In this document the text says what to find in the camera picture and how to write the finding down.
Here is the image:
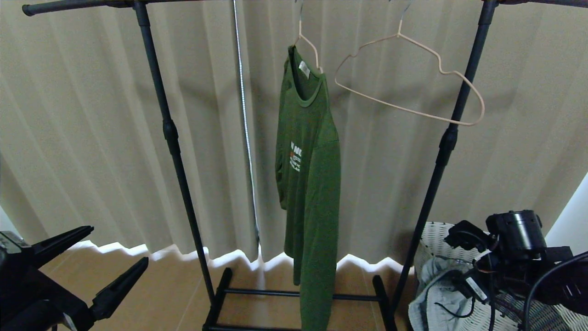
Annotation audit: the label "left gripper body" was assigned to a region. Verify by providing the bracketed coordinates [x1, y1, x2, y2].
[0, 230, 95, 331]

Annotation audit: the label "pink clothes hanger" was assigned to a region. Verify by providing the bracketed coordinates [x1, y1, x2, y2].
[334, 0, 486, 126]
[288, 0, 323, 74]

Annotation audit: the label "pale grey shorts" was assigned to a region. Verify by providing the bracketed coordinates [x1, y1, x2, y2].
[408, 256, 483, 331]

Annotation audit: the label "green printed t-shirt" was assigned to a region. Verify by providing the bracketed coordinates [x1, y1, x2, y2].
[275, 45, 342, 331]

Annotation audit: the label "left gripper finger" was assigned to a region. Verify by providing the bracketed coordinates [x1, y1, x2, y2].
[30, 225, 95, 269]
[90, 257, 150, 322]

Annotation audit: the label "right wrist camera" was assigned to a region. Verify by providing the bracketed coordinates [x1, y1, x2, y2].
[444, 220, 490, 252]

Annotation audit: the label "black clothes rack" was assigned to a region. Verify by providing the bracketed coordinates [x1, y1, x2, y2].
[22, 0, 588, 331]

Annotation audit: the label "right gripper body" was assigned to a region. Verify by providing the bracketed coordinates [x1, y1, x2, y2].
[452, 261, 520, 305]

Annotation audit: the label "black cable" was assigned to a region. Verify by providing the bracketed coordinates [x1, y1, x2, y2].
[523, 251, 588, 331]

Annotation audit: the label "white laundry basket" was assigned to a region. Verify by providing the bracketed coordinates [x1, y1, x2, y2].
[413, 222, 588, 331]

